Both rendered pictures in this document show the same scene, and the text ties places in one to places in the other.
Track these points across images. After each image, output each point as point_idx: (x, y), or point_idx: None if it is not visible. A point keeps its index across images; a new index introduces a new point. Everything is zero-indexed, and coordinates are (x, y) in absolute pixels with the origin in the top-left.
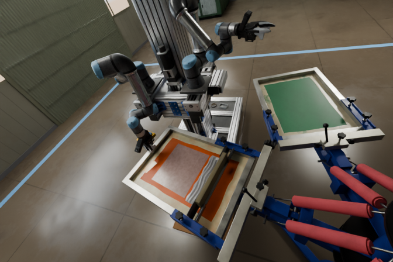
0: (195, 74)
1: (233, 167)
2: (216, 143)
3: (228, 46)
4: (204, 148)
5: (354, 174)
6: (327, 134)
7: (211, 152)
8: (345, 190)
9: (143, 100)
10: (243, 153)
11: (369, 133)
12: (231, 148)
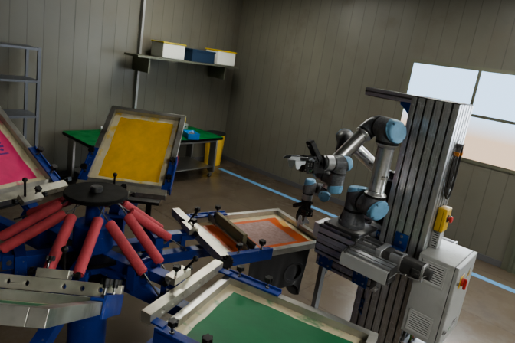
0: (345, 204)
1: (232, 249)
2: (267, 246)
3: (326, 178)
4: None
5: (145, 263)
6: (192, 302)
7: None
8: None
9: None
10: (236, 251)
11: (155, 305)
12: (250, 249)
